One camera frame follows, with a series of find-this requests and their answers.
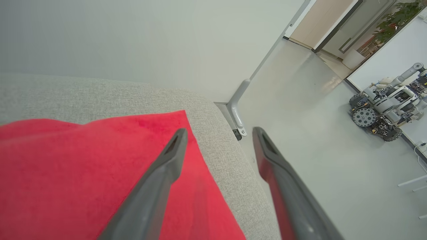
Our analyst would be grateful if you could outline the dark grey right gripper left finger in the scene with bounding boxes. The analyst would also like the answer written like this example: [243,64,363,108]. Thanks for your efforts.
[97,128,188,240]

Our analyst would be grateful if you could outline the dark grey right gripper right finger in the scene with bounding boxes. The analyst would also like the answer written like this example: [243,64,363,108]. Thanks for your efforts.
[252,126,345,240]

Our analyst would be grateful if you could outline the red t-shirt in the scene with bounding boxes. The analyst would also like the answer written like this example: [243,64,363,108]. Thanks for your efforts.
[0,110,247,240]

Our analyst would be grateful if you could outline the grey wheeled robot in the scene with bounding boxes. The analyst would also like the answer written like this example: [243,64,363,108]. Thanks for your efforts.
[349,62,427,142]

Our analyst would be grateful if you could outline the grey metal partition foot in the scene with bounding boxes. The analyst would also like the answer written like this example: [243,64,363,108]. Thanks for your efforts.
[227,79,251,136]

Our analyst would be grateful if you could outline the white table legs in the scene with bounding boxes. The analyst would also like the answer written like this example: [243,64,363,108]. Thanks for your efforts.
[398,173,427,220]

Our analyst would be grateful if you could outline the white plant pot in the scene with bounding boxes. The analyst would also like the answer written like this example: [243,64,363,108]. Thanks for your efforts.
[342,49,366,70]

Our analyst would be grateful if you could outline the light wooden door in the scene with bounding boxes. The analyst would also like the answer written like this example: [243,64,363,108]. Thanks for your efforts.
[290,0,355,49]

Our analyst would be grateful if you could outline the green potted plant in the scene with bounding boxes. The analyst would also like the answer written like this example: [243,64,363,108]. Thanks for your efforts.
[373,0,425,44]

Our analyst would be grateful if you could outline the glass door with dark frame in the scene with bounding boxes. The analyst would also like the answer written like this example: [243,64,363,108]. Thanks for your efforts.
[314,0,397,60]

